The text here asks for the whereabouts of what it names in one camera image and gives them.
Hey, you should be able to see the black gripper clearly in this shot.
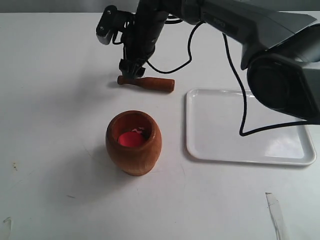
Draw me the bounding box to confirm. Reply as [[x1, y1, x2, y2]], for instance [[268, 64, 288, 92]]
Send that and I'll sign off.
[[119, 0, 169, 78]]

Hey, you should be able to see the brown wooden pestle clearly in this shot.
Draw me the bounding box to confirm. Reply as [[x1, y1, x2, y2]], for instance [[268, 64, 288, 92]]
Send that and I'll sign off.
[[117, 75, 175, 93]]

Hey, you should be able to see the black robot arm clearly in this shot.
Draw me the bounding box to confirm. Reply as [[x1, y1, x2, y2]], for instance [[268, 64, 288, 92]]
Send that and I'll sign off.
[[119, 0, 320, 122]]

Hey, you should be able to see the red object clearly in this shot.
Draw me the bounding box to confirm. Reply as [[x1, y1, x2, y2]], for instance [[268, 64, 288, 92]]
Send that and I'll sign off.
[[117, 131, 146, 148]]

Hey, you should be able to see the wooden mortar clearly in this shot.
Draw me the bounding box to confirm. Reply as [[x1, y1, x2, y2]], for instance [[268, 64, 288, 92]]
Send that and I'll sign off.
[[105, 110, 162, 176]]

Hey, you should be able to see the white plastic tray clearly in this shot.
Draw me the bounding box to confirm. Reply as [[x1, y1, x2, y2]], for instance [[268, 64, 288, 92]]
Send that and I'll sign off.
[[185, 88, 317, 166]]

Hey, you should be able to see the clear tape strip left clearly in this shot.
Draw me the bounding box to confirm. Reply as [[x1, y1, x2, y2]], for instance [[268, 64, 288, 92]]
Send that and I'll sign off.
[[0, 217, 13, 240]]

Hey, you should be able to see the clear tape strip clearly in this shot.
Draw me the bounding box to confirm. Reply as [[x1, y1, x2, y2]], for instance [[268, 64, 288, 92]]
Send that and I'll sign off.
[[265, 192, 290, 240], [0, 217, 13, 240]]

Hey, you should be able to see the clear tape strip right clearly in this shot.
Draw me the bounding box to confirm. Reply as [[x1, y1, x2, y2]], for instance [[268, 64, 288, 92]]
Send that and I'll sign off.
[[265, 192, 290, 240]]

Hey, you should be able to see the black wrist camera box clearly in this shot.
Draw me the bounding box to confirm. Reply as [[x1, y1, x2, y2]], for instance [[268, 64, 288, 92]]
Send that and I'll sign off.
[[95, 5, 133, 45]]

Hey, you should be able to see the black cable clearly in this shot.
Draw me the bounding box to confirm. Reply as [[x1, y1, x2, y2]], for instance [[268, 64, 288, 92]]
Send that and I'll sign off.
[[144, 22, 307, 137]]

